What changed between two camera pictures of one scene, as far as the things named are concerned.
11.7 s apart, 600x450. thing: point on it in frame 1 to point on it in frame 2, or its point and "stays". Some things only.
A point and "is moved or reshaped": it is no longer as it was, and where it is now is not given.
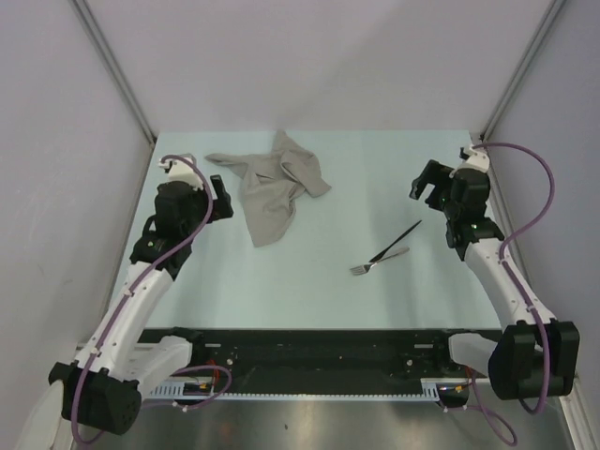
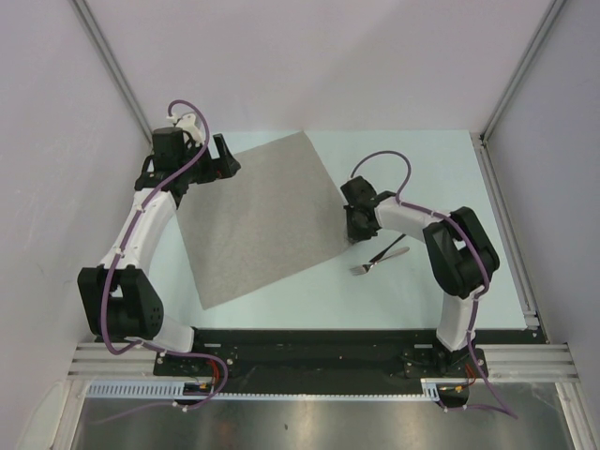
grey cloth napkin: x=272 y=183 is moved or reshaped
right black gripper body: x=439 y=175 to x=355 y=229
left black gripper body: x=220 y=207 to x=208 y=170
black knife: x=396 y=242 stays
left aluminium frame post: x=109 y=53 stays
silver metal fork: x=364 y=268 stays
